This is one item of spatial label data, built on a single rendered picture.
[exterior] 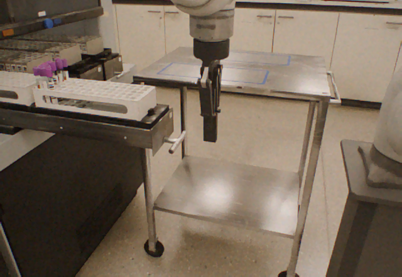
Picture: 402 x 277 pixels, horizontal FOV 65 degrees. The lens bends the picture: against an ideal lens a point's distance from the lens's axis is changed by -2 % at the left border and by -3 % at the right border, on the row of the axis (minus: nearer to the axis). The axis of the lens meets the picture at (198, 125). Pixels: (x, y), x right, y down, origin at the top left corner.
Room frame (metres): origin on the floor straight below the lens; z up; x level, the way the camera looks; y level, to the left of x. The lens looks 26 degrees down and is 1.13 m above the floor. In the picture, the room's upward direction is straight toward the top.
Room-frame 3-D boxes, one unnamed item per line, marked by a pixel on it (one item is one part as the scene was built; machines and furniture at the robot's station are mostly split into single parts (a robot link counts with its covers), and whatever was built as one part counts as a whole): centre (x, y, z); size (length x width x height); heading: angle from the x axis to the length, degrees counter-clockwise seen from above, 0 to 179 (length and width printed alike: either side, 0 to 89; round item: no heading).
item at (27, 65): (0.98, 0.51, 0.85); 0.12 x 0.02 x 0.06; 164
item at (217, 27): (0.67, -0.03, 1.03); 0.09 x 0.09 x 0.06
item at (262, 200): (1.12, -0.15, 0.41); 0.67 x 0.46 x 0.82; 73
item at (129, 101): (0.75, 0.26, 0.83); 0.30 x 0.10 x 0.06; 73
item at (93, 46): (1.28, 0.42, 0.85); 0.12 x 0.02 x 0.06; 162
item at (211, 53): (0.67, -0.03, 0.96); 0.08 x 0.07 x 0.09; 163
